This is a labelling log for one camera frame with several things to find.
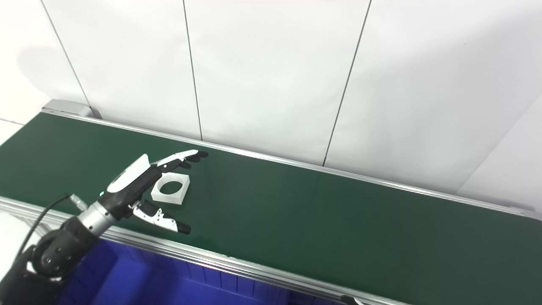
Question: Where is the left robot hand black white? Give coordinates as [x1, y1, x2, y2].
[100, 150, 209, 235]

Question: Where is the white square part round hole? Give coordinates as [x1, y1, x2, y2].
[151, 172, 191, 205]

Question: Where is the green conveyor belt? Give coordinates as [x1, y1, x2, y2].
[0, 112, 542, 305]

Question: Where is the grey conveyor end cap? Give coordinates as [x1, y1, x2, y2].
[41, 100, 102, 119]

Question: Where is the blue plastic bin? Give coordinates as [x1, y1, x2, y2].
[55, 239, 337, 305]

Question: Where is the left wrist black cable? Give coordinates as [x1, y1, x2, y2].
[17, 194, 88, 260]

